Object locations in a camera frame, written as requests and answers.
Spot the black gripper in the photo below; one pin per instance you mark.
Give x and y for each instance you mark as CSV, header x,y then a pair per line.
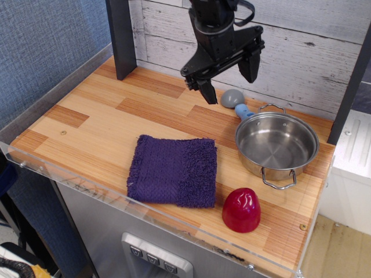
x,y
218,52

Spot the blue and grey spoon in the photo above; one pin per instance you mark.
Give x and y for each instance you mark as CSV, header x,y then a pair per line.
x,y
233,98

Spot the stainless steel pot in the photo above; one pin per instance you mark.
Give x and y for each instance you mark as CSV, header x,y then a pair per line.
x,y
275,146

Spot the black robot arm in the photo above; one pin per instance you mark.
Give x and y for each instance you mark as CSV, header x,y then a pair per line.
x,y
213,17

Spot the purple towel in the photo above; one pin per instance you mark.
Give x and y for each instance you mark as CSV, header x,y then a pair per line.
x,y
180,172

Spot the red plastic pepper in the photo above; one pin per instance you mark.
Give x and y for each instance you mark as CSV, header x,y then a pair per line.
x,y
241,211

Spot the white side cabinet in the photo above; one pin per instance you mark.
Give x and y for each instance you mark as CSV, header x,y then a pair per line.
x,y
346,197

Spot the stainless steel cabinet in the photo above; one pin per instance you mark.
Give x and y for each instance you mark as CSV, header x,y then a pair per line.
x,y
101,215

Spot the silver control panel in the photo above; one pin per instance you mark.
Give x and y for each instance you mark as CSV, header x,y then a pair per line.
x,y
148,260

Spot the clear acrylic guard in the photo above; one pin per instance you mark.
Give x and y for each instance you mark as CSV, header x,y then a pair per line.
x,y
81,136

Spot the dark left post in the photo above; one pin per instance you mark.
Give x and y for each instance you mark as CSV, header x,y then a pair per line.
x,y
119,19

